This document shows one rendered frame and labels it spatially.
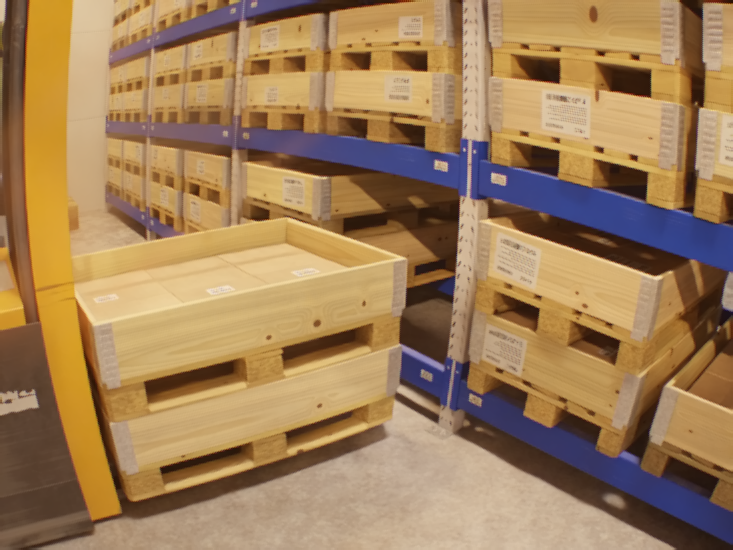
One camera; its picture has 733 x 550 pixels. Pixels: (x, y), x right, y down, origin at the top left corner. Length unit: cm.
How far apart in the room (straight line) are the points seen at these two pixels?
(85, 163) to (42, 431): 610
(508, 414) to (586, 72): 136
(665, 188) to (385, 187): 187
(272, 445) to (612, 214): 144
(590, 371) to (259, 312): 113
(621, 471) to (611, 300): 65
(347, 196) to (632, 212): 169
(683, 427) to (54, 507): 212
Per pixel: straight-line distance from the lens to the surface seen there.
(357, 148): 280
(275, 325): 200
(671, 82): 184
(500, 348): 230
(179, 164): 479
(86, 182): 773
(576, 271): 200
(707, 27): 183
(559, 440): 228
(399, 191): 334
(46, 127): 165
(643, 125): 187
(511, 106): 216
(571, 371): 212
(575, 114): 199
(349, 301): 215
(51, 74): 165
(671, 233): 186
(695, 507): 212
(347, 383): 228
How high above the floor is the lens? 143
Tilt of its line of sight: 19 degrees down
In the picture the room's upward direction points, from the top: 2 degrees clockwise
